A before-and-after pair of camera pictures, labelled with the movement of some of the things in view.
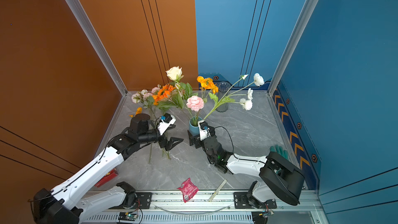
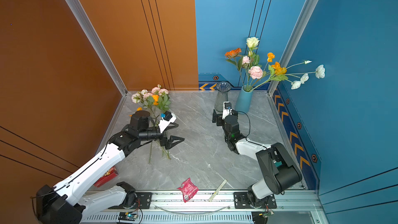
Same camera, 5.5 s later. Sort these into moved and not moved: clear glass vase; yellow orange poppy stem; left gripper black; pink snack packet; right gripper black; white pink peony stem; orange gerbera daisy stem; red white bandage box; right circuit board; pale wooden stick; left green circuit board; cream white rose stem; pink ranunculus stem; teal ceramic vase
Moved: cream white rose stem; yellow orange poppy stem; right gripper black; teal ceramic vase; pink ranunculus stem; orange gerbera daisy stem; white pink peony stem
Not moved: clear glass vase; pale wooden stick; red white bandage box; left green circuit board; pink snack packet; right circuit board; left gripper black
